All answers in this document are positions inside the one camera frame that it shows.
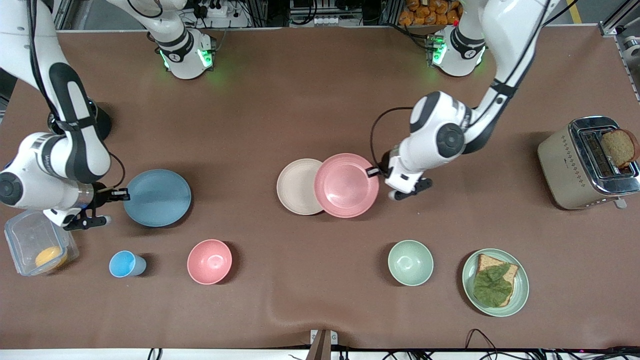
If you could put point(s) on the clear plastic container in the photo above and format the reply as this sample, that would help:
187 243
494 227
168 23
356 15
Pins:
30 235

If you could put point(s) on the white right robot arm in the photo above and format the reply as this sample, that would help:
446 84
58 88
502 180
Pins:
50 165

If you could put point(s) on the green plate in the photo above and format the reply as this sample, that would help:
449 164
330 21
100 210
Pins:
521 292

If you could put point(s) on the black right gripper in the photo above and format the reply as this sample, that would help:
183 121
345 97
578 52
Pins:
103 195

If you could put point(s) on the blue plate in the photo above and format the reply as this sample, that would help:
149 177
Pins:
157 200

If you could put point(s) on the pink bowl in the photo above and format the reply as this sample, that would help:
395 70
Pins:
210 262

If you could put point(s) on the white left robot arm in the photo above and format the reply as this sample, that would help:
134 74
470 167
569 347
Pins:
440 120

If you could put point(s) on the blue cup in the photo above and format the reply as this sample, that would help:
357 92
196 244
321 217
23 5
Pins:
122 264

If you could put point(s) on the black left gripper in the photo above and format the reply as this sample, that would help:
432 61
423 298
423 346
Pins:
384 165

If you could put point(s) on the dark toast slice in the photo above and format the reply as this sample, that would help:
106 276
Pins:
620 147

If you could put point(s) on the orange food piece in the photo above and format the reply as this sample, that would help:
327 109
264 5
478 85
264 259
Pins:
49 257

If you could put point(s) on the metal table bracket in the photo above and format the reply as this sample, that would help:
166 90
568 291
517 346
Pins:
324 345

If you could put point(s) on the green lettuce leaf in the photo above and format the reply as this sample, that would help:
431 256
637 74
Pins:
492 287

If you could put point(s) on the black pot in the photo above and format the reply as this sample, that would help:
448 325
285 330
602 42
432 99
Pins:
104 122

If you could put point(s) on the bag of bread rolls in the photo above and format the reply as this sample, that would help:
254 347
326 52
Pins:
425 12

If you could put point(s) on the brown bread slice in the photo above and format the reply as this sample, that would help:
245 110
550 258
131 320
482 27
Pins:
487 261

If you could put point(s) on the pink plate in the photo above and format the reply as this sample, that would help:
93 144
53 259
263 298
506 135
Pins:
345 187

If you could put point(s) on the white power strip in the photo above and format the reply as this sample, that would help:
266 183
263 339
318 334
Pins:
220 15

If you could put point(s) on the green bowl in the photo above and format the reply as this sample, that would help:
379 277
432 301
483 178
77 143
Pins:
410 262

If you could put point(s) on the beige metal toaster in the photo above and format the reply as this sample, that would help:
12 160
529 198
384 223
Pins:
560 170

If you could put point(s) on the beige plate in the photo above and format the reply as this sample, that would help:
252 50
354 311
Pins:
295 187

